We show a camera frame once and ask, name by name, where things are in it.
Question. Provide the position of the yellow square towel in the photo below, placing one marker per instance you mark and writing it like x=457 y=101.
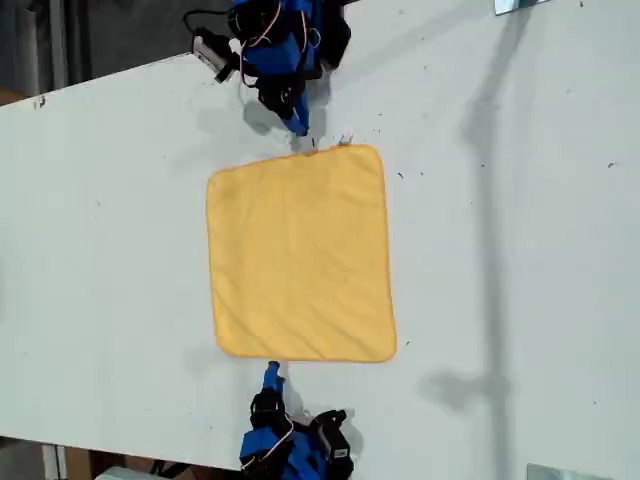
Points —
x=300 y=255

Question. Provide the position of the white table leg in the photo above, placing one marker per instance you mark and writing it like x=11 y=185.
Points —
x=52 y=462

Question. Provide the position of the brown cardboard box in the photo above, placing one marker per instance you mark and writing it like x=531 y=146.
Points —
x=80 y=465

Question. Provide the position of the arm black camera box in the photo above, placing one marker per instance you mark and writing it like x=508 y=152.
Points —
x=334 y=440
x=212 y=55

